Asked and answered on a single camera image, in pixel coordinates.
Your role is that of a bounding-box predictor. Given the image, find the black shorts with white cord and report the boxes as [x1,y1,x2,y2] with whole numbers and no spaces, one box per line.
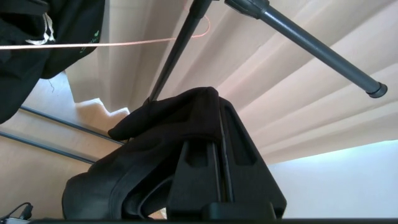
[0,0,106,124]

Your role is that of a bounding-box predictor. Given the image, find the beige curtain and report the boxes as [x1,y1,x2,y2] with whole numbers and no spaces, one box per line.
[65,0,398,165]

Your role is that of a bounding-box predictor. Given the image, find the pink clothes hanger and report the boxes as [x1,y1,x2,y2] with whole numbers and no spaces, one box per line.
[0,0,211,50]

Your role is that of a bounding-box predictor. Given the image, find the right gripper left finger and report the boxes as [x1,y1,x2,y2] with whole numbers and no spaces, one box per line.
[166,138,222,219]

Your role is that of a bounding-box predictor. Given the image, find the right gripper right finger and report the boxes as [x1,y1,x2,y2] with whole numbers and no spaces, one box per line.
[219,98,287,219]

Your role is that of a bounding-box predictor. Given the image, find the black cable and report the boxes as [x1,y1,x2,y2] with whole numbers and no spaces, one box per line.
[0,202,34,220]

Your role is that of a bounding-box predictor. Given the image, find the black clothes rack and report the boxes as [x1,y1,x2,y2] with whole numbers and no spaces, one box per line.
[0,0,389,165]

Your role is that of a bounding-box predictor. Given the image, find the black garment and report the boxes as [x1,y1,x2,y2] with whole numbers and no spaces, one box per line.
[62,86,223,220]

